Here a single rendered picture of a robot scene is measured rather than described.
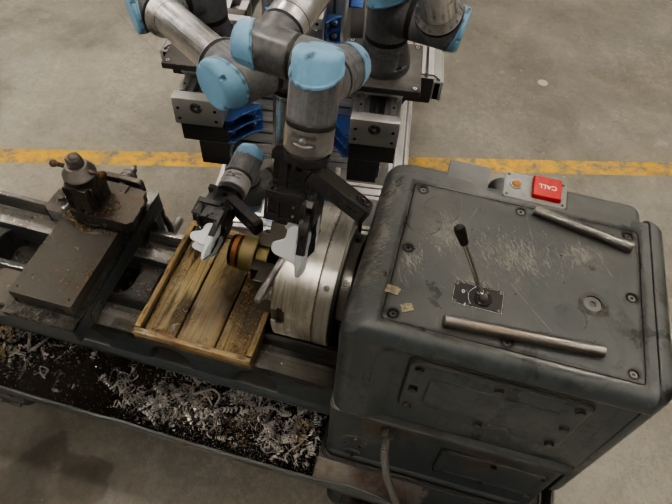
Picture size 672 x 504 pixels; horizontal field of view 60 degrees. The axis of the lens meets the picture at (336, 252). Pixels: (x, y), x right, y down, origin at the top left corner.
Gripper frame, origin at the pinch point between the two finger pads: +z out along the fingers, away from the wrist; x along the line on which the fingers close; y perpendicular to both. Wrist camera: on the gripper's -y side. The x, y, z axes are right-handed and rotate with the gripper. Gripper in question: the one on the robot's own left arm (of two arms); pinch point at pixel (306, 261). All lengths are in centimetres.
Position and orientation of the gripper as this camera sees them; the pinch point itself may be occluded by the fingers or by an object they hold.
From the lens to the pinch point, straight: 99.7
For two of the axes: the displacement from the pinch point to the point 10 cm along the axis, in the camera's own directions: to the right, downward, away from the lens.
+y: -9.6, -2.4, 1.2
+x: -2.3, 5.2, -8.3
